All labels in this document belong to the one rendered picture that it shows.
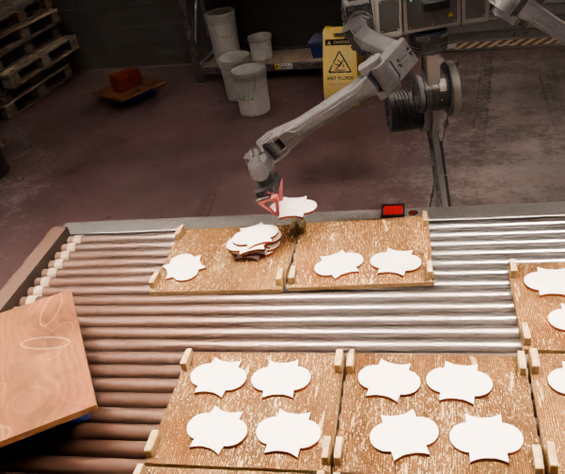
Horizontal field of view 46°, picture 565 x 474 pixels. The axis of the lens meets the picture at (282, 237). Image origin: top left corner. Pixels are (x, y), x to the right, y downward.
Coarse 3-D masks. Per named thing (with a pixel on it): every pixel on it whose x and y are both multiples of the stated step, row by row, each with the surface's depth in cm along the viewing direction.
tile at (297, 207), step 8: (288, 200) 211; (296, 200) 210; (304, 200) 210; (312, 200) 209; (272, 208) 208; (280, 208) 208; (288, 208) 207; (296, 208) 207; (304, 208) 206; (312, 208) 205; (280, 216) 203; (288, 216) 204; (296, 216) 203
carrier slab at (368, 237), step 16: (320, 224) 219; (336, 224) 217; (352, 224) 216; (368, 224) 214; (384, 224) 213; (400, 224) 212; (416, 224) 210; (304, 240) 212; (320, 240) 211; (336, 240) 209; (352, 240) 208; (368, 240) 207; (384, 240) 205; (400, 240) 204; (416, 240) 203; (304, 256) 204; (320, 256) 203; (368, 256) 199; (416, 256) 196; (304, 272) 197; (368, 272) 193; (416, 272) 189; (304, 288) 192; (320, 288) 191; (336, 288) 190; (352, 288) 190; (368, 288) 189
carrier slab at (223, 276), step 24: (192, 240) 222; (216, 240) 220; (288, 240) 214; (216, 264) 208; (240, 264) 206; (264, 264) 204; (288, 264) 202; (168, 288) 201; (192, 288) 199; (216, 288) 197; (240, 288) 196; (264, 288) 194
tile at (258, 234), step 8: (240, 232) 211; (248, 232) 210; (256, 232) 209; (264, 232) 208; (272, 232) 208; (232, 240) 207; (240, 240) 207; (248, 240) 206; (256, 240) 205; (264, 240) 205; (248, 248) 203
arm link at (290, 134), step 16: (368, 64) 180; (368, 80) 181; (336, 96) 187; (352, 96) 184; (368, 96) 184; (384, 96) 185; (320, 112) 188; (336, 112) 188; (288, 128) 193; (304, 128) 192; (272, 144) 196; (288, 144) 195
